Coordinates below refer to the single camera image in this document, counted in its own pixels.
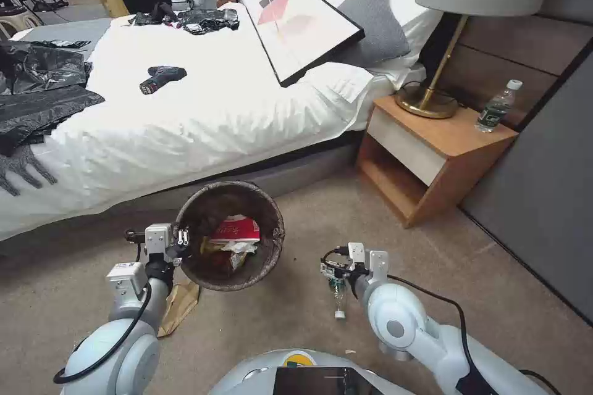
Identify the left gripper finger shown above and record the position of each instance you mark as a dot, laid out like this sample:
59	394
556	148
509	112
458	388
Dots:
186	236
178	236

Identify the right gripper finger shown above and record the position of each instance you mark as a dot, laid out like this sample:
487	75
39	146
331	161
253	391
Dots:
330	269
335	283

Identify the crushed clear plastic bottle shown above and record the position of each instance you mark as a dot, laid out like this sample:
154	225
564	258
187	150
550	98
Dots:
340	303

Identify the dark round trash bin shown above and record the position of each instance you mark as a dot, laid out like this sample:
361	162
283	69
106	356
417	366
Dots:
268	256

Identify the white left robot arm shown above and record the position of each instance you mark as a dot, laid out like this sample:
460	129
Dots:
125	348

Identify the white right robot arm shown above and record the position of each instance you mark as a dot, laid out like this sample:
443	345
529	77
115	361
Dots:
407	321

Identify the brown paper bag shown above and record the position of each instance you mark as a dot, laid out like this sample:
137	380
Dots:
178	307

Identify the red and white carton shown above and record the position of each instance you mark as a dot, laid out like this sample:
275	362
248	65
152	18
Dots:
236	229

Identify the crumpled white paper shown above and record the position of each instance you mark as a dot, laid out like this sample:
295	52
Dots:
238	252

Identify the bed with white sheet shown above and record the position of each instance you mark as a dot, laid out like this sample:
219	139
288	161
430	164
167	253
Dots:
222	122

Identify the wooden nightstand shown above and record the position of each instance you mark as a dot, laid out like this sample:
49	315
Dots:
444	145

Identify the grey fringed blanket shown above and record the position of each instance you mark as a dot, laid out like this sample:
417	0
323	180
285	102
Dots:
21	168

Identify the large black plastic bag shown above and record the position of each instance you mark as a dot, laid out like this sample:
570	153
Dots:
37	98

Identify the dark grey panel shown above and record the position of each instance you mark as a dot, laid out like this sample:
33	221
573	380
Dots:
546	191

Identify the small black plastic bag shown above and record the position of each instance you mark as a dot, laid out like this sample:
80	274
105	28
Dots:
208	21

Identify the black clothing pile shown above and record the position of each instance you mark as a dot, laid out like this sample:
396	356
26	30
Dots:
157	15

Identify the clear water bottle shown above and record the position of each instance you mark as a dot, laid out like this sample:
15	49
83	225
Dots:
495	110

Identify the black framed picture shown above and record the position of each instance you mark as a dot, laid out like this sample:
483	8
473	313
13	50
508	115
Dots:
301	24

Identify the grey pillow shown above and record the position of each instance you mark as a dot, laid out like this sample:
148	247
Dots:
377	29

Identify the pale plastic stool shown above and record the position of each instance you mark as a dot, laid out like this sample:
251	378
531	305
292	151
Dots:
16	20

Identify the brown padded headboard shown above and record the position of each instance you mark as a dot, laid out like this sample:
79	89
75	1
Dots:
514	57

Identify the white pillow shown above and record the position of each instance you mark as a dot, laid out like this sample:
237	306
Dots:
407	1

